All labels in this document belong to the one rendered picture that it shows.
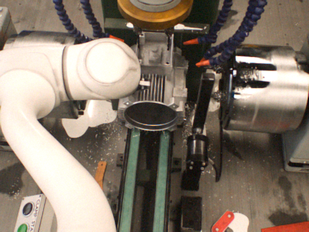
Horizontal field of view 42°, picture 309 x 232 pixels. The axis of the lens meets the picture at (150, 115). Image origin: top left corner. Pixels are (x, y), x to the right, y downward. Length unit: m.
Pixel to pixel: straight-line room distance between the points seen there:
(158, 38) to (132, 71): 0.49
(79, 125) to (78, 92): 0.67
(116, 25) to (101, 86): 0.52
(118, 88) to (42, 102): 0.13
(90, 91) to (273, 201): 0.78
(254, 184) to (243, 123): 0.27
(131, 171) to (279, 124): 0.43
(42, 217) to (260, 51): 0.69
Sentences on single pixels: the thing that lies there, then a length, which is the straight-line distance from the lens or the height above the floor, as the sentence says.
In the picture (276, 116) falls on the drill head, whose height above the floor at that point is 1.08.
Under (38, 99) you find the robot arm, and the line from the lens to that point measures 0.69.
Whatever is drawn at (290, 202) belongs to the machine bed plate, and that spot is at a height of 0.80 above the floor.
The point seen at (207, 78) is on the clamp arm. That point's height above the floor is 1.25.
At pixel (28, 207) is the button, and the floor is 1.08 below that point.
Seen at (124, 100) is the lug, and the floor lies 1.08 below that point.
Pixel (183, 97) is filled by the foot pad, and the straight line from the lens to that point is 1.10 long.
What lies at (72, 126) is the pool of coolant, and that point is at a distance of 1.38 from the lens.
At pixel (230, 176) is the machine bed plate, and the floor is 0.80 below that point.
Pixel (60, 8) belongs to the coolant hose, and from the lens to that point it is 0.98.
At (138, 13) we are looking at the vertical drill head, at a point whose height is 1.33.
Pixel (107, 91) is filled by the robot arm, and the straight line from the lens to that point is 0.68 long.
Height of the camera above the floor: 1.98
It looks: 58 degrees down
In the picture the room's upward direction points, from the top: straight up
